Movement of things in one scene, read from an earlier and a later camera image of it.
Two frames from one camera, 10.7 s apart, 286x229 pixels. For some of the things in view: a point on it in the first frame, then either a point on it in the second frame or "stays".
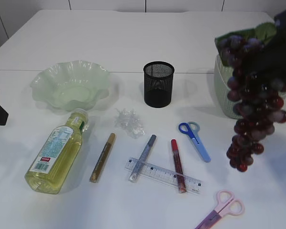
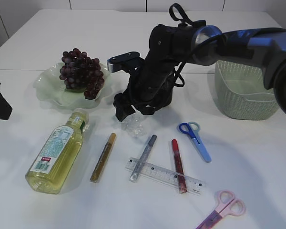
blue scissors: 192,129 stays
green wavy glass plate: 70,86 stays
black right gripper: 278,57 to 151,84
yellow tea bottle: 56,154 stays
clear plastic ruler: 164,175 stays
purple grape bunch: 259,100 to 80,72
